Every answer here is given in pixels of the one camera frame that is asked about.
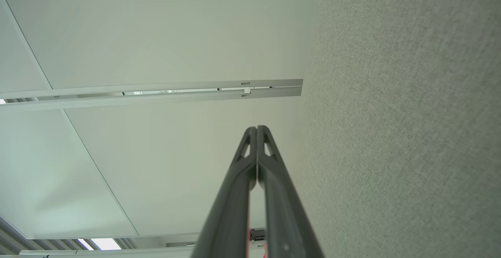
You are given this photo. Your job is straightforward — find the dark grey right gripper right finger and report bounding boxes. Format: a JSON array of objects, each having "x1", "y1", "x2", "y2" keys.
[{"x1": 258, "y1": 126, "x2": 324, "y2": 258}]

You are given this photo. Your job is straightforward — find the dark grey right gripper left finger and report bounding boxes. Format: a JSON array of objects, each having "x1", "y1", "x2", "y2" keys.
[{"x1": 191, "y1": 127, "x2": 258, "y2": 258}]

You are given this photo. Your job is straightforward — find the white ceiling light panel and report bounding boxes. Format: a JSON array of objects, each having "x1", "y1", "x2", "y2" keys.
[{"x1": 77, "y1": 238, "x2": 122, "y2": 251}]

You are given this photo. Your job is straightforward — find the grey metal partition post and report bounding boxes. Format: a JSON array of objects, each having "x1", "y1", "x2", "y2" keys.
[{"x1": 0, "y1": 79, "x2": 304, "y2": 112}]

